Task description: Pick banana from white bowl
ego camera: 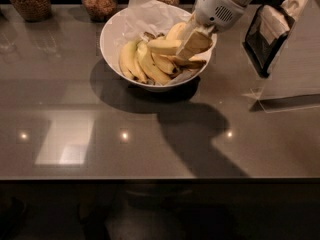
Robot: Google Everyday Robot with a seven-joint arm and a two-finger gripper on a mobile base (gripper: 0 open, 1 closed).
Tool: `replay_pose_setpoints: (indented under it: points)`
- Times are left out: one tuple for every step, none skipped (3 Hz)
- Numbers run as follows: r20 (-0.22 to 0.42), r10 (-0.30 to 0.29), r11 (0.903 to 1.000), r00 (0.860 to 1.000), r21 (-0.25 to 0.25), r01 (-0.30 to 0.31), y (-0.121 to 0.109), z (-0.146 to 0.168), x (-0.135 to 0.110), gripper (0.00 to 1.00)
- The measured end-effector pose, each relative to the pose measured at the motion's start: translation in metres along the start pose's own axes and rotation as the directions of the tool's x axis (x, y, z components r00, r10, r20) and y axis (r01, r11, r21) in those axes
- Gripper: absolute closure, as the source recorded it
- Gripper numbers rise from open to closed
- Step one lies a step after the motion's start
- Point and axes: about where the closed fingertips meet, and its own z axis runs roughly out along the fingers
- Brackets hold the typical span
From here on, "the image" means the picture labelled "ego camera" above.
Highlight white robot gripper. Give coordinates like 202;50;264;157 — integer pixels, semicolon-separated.
176;0;247;59

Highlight right spotted yellow banana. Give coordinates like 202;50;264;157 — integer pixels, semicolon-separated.
169;56;207;69

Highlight small centre yellow banana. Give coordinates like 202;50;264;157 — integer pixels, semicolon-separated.
152;53;181;78

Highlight white ceramic bowl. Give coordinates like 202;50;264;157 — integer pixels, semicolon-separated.
100;4;217;92

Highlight white paper liner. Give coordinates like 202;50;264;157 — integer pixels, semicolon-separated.
112;0;218;87

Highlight black napkin holder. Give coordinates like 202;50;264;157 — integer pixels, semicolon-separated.
243;5;290;78

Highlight white paper napkins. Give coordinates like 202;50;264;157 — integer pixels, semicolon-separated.
258;0;307;44

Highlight middle glass cereal jar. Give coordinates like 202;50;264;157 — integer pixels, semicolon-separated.
81;0;117;22

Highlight clear acrylic sign stand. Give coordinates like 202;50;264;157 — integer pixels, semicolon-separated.
247;0;320;113

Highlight left glass cereal jar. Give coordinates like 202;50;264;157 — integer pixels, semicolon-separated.
9;0;52;22

